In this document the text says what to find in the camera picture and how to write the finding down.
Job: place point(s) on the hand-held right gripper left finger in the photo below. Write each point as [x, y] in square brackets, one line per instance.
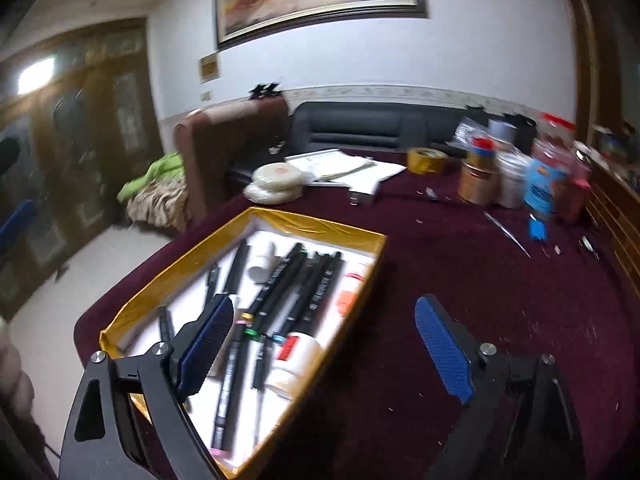
[207, 340]

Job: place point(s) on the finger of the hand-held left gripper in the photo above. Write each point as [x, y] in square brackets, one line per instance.
[7, 156]
[17, 222]

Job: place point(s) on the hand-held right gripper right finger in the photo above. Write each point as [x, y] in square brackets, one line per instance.
[445, 350]

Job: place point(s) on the thin black pen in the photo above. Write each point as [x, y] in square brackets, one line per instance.
[212, 285]

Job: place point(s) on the clear gel pen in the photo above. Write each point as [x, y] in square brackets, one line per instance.
[260, 375]

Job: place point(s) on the gold cardboard box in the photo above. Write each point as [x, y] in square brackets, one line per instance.
[165, 290]

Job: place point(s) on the plain black marker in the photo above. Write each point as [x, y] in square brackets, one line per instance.
[236, 267]

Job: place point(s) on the white bottle red label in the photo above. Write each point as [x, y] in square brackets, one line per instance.
[295, 365]

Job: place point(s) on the plain white bottle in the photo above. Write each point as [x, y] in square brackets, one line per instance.
[261, 265]

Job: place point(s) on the yellow cap black marker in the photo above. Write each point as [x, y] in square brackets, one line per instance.
[277, 280]

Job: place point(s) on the green cap black marker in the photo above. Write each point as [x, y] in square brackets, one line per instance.
[295, 292]

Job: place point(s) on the orange white highlighter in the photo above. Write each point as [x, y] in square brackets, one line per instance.
[347, 300]

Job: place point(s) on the light blue cap black marker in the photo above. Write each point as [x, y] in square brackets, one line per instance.
[320, 290]

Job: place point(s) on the person's left hand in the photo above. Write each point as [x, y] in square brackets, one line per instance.
[12, 375]

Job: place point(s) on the maroon velvet tablecloth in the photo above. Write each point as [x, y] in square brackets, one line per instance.
[450, 270]

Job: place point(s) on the wooden door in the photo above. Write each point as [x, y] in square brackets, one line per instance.
[100, 135]

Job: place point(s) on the brown blanket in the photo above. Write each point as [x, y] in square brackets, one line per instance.
[155, 210]

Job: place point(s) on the green cloth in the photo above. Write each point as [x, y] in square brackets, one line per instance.
[155, 175]

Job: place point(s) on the amber jar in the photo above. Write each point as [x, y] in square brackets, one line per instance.
[475, 185]

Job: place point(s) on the nail clipper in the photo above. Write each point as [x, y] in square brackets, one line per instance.
[589, 247]

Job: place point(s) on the brown chair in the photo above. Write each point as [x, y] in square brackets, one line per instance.
[215, 160]

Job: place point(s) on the white plastic jar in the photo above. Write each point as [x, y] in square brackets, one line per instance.
[512, 182]

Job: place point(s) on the gold tape roll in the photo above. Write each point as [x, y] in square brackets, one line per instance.
[425, 162]

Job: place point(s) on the clear jar blue label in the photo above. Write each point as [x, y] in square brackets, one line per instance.
[542, 185]

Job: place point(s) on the stacked coloured tape rolls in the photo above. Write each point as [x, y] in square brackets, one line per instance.
[481, 150]

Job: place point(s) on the pink knit covered bottle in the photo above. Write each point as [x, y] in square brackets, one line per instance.
[577, 195]

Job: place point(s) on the clear plastic bag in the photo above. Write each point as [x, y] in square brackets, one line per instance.
[470, 131]

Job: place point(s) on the grey tape roll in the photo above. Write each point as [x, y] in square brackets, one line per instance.
[502, 132]

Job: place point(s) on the black leather sofa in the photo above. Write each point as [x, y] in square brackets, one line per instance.
[350, 125]

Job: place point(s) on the red lid jar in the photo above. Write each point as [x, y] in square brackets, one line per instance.
[557, 127]

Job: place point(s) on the black clips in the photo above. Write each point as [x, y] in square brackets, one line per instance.
[265, 91]

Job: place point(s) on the wall socket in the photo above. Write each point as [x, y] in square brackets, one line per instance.
[206, 95]

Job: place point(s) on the gold wall plaque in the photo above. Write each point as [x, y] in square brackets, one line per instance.
[210, 67]

